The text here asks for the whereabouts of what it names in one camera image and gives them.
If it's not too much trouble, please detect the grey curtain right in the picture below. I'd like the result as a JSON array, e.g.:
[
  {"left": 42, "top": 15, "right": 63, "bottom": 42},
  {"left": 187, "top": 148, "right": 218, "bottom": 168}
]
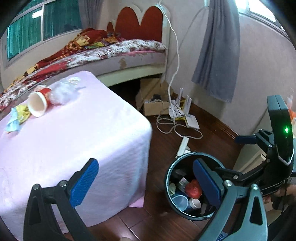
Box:
[{"left": 78, "top": 0, "right": 103, "bottom": 29}]

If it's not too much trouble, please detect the red yellow patterned blanket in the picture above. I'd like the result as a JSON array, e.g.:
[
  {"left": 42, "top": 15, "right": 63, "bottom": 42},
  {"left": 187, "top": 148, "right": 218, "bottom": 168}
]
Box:
[{"left": 4, "top": 28, "right": 125, "bottom": 92}]

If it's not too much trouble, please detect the yellow snack wrapper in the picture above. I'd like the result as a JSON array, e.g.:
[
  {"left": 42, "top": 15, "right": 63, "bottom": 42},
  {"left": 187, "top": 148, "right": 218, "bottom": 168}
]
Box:
[{"left": 16, "top": 104, "right": 31, "bottom": 125}]

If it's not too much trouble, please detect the white wifi router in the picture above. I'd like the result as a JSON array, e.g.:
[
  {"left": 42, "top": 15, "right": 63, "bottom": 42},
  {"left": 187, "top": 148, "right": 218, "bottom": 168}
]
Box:
[{"left": 168, "top": 88, "right": 200, "bottom": 131}]

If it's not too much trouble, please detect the green white tissue box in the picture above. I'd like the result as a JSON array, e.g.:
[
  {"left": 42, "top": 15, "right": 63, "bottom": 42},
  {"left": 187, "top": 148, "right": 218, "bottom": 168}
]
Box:
[{"left": 179, "top": 177, "right": 189, "bottom": 187}]

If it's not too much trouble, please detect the red paper cup lying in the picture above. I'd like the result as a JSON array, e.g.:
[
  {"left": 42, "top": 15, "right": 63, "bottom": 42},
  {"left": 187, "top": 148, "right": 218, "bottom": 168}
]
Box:
[{"left": 27, "top": 86, "right": 52, "bottom": 118}]

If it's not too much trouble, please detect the black round trash bin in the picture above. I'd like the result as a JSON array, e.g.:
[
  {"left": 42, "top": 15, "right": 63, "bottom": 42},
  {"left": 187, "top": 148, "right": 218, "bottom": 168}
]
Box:
[{"left": 165, "top": 152, "right": 224, "bottom": 221}]

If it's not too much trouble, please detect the crumpled clear plastic wrap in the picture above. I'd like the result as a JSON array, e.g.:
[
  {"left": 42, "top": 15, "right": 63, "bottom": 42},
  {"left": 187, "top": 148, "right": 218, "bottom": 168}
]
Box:
[{"left": 49, "top": 77, "right": 81, "bottom": 105}]

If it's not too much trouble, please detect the grey curtain by headboard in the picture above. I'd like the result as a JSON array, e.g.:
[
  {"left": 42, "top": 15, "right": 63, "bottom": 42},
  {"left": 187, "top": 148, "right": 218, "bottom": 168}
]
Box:
[{"left": 192, "top": 0, "right": 240, "bottom": 103}]

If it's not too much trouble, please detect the pink floral tablecloth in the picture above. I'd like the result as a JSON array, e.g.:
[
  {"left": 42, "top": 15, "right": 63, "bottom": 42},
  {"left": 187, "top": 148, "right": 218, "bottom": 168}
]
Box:
[{"left": 1, "top": 71, "right": 152, "bottom": 240}]

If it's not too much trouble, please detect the blue paper cup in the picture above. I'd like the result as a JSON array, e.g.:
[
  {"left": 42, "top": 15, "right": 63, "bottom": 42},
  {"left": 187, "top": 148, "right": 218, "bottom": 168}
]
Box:
[
  {"left": 189, "top": 198, "right": 202, "bottom": 210},
  {"left": 171, "top": 194, "right": 192, "bottom": 212}
]

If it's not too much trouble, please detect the cardboard box on floor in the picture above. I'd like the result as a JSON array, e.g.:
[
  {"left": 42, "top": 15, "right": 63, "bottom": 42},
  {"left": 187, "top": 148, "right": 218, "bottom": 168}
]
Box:
[{"left": 135, "top": 78, "right": 170, "bottom": 116}]

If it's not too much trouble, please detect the white hanging cable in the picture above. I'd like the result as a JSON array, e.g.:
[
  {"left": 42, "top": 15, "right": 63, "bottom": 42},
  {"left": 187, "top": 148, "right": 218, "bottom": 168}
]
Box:
[{"left": 155, "top": 0, "right": 204, "bottom": 141}]

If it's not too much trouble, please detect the red heart shaped headboard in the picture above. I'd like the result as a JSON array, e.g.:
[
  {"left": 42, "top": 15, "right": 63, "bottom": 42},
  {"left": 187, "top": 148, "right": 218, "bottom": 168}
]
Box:
[{"left": 107, "top": 6, "right": 163, "bottom": 42}]

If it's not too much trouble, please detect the person right hand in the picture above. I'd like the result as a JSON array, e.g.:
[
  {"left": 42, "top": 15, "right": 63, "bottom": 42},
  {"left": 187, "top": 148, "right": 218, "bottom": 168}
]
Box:
[{"left": 263, "top": 194, "right": 281, "bottom": 204}]

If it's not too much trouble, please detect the window with green curtain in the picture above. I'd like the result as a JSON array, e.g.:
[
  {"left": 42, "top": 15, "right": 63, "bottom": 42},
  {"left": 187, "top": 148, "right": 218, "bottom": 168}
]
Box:
[{"left": 1, "top": 0, "right": 82, "bottom": 67}]

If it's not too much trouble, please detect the bed with floral sheet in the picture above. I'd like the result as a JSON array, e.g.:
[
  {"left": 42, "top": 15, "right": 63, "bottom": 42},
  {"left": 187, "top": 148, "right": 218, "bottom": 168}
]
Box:
[{"left": 1, "top": 40, "right": 167, "bottom": 114}]

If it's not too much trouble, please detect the white power strip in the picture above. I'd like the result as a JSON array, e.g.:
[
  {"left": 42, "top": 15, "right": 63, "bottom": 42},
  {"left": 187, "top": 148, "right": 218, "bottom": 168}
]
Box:
[{"left": 176, "top": 137, "right": 191, "bottom": 158}]

